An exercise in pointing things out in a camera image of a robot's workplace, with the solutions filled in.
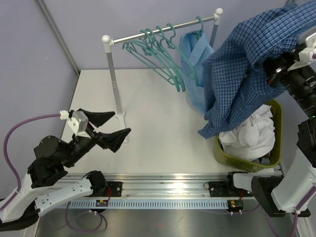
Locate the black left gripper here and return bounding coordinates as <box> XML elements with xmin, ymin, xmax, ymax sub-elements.
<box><xmin>62</xmin><ymin>109</ymin><xmax>131</xmax><ymax>168</ymax></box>

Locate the dark blue checked shirt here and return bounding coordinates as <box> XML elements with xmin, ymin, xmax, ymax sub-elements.
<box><xmin>199</xmin><ymin>1</ymin><xmax>316</xmax><ymax>139</ymax></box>

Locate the white shirt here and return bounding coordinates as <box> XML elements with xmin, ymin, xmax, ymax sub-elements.
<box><xmin>218</xmin><ymin>104</ymin><xmax>276</xmax><ymax>161</ymax></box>

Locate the teal hanger of blue shirt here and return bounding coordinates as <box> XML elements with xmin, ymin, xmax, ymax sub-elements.
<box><xmin>195</xmin><ymin>16</ymin><xmax>204</xmax><ymax>40</ymax></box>

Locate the light blue shirt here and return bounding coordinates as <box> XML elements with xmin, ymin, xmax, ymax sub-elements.
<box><xmin>179</xmin><ymin>31</ymin><xmax>214</xmax><ymax>114</ymax></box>

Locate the teal hanger of grey shirt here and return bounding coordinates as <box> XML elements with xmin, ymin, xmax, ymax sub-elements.
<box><xmin>122</xmin><ymin>29</ymin><xmax>180</xmax><ymax>92</ymax></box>

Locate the teal hanger of plaid shirt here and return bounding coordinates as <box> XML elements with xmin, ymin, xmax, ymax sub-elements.
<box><xmin>128</xmin><ymin>27</ymin><xmax>183</xmax><ymax>92</ymax></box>

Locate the teal hanger of white shirt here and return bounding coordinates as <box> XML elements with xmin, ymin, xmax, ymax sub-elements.
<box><xmin>146</xmin><ymin>25</ymin><xmax>186</xmax><ymax>92</ymax></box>

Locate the teal hanger of checked shirt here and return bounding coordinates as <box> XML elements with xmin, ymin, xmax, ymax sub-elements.
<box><xmin>165</xmin><ymin>23</ymin><xmax>198</xmax><ymax>86</ymax></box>

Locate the grey shirt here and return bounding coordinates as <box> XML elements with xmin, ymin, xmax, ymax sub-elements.
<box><xmin>258</xmin><ymin>157</ymin><xmax>270</xmax><ymax>165</ymax></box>

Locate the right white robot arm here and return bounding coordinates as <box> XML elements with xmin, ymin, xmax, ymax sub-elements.
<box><xmin>224</xmin><ymin>45</ymin><xmax>316</xmax><ymax>217</ymax></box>

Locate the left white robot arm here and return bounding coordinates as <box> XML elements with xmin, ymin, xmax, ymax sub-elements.
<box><xmin>0</xmin><ymin>109</ymin><xmax>131</xmax><ymax>232</ymax></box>

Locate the metal clothes rack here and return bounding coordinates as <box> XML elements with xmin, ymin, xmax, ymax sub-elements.
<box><xmin>102</xmin><ymin>8</ymin><xmax>223</xmax><ymax>129</ymax></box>

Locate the green laundry basket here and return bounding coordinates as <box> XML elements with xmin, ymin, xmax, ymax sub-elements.
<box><xmin>213</xmin><ymin>100</ymin><xmax>283</xmax><ymax>173</ymax></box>

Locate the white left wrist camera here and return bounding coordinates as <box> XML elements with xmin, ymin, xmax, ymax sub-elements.
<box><xmin>60</xmin><ymin>110</ymin><xmax>89</xmax><ymax>137</ymax></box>

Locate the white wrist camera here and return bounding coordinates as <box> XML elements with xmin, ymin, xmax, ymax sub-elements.
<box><xmin>298</xmin><ymin>32</ymin><xmax>316</xmax><ymax>67</ymax></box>
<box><xmin>60</xmin><ymin>110</ymin><xmax>89</xmax><ymax>137</ymax></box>

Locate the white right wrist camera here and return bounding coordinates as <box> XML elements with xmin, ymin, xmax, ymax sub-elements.
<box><xmin>298</xmin><ymin>32</ymin><xmax>316</xmax><ymax>67</ymax></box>

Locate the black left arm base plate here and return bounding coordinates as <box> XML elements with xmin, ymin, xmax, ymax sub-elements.
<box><xmin>91</xmin><ymin>181</ymin><xmax>123</xmax><ymax>198</ymax></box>

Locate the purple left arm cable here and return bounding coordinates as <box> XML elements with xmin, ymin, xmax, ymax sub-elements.
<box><xmin>0</xmin><ymin>113</ymin><xmax>109</xmax><ymax>234</ymax></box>

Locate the white slotted cable duct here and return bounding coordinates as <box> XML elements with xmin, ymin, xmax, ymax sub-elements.
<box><xmin>61</xmin><ymin>199</ymin><xmax>228</xmax><ymax>209</ymax></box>

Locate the aluminium mounting rail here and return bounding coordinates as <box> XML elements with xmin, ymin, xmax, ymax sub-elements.
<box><xmin>64</xmin><ymin>172</ymin><xmax>287</xmax><ymax>198</ymax></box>

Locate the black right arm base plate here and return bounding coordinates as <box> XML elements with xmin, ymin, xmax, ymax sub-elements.
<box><xmin>207</xmin><ymin>181</ymin><xmax>253</xmax><ymax>198</ymax></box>

